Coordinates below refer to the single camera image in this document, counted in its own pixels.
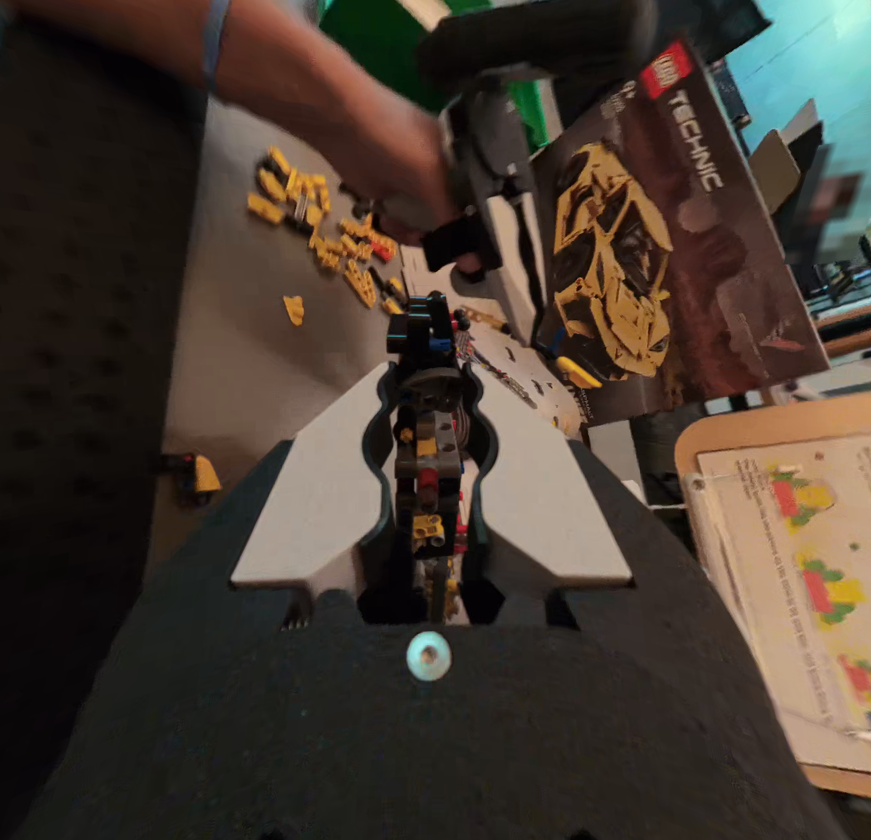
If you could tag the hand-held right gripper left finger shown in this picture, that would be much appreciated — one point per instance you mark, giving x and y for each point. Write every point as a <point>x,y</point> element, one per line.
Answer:
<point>313,506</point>

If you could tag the yellow black lego piece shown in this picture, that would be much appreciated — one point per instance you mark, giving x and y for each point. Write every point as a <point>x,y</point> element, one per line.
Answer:
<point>201,476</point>

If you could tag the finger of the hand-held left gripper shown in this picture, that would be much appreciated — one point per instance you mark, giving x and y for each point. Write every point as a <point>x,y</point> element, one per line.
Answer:
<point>514,262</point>

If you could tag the dark perforated cloth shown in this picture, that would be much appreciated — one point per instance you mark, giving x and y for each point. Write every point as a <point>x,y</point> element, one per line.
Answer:
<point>68,309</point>

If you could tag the person's left forearm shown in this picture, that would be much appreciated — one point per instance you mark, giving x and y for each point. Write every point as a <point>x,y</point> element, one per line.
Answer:
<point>136,30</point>

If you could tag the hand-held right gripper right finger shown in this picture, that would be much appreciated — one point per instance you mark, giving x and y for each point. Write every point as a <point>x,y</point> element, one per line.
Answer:
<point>551,506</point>

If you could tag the lego car chassis model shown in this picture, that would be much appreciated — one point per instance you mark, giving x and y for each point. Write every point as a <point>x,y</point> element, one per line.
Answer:
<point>429,445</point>

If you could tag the person's left hand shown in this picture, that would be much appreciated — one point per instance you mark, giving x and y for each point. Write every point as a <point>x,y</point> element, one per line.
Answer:
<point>381,173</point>

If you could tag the dark lego set box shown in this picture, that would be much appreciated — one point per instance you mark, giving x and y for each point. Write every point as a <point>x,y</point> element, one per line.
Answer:
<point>680,275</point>

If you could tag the lego instruction booklet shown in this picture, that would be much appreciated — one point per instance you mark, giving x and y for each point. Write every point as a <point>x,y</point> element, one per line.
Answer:
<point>503,370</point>

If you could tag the pile of yellow lego pieces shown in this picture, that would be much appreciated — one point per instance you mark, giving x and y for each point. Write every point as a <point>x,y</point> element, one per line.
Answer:
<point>326,241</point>

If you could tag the green plastic bin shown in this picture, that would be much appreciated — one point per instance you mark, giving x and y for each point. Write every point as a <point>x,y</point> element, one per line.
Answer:
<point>381,44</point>

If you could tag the blue wristband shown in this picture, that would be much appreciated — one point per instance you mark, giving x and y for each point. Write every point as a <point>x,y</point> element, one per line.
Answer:
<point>218,23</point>

